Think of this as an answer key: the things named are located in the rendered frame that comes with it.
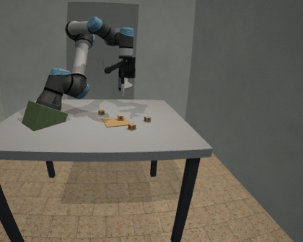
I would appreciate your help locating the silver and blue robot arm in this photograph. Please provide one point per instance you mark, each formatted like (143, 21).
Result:
(74, 84)

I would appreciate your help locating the tan flat mat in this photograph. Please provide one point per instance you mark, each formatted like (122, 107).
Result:
(113, 122)

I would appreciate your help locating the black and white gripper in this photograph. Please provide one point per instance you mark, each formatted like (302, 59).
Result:
(127, 71)

